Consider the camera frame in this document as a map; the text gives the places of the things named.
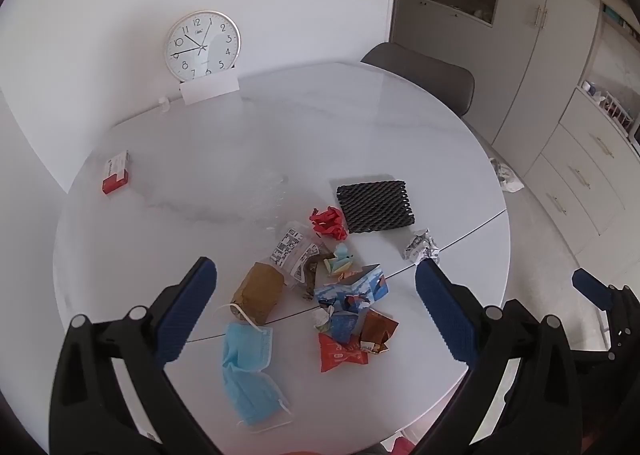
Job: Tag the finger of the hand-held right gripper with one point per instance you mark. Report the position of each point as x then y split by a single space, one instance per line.
592 287

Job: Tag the black foam net sleeve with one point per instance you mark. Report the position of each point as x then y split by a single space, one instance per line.
375 207

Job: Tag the tall beige cabinet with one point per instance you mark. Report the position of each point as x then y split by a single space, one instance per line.
530 35

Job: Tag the small white crumpled tissue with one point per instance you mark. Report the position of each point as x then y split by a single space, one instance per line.
320 319

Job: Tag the grey chair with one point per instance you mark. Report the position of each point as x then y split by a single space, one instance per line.
425 75

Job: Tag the blue printed carton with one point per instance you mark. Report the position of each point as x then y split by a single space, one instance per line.
357 290

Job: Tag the blue and yellow paper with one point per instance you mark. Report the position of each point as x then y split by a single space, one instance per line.
339 262

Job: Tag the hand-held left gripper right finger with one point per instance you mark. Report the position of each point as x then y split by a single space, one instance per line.
445 310

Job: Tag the brown snack wrapper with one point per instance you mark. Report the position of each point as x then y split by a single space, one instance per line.
377 330

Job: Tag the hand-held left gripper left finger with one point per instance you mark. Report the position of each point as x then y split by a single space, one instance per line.
187 305

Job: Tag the round white wall clock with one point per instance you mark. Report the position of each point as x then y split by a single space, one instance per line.
202 45

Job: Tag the blue face mask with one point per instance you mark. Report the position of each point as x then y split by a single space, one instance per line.
255 395
247 345

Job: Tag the small white bottle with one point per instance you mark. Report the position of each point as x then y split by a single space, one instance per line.
163 105

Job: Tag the red wrapper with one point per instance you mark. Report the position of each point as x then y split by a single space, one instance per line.
327 222

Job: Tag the crumpled white plastic bag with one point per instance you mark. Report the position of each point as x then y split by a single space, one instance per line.
506 176

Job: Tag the beige drawer cabinet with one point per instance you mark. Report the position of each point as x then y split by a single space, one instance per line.
585 170

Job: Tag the orange red packet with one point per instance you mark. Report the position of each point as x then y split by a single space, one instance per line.
340 355

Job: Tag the red and white box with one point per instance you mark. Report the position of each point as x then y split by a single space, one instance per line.
116 174

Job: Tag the clear plastic bottle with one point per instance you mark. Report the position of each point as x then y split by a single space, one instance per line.
270 195

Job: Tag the crumpled silver paper ball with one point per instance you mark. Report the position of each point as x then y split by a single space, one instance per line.
421 246

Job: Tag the white paper card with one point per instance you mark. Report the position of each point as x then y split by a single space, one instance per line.
210 87

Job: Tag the clear labelled plastic bag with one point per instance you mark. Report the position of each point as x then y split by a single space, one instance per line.
295 250

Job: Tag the brown paper bag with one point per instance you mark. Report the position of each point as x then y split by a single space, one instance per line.
257 292

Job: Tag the small blue packet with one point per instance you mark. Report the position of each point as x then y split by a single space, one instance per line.
345 327

